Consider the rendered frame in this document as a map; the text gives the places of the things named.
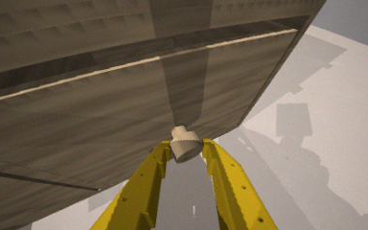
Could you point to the brown wooden chest of drawers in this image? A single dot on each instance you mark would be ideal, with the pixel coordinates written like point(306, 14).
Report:
point(42, 44)

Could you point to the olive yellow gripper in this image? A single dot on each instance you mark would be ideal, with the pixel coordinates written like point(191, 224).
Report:
point(238, 204)

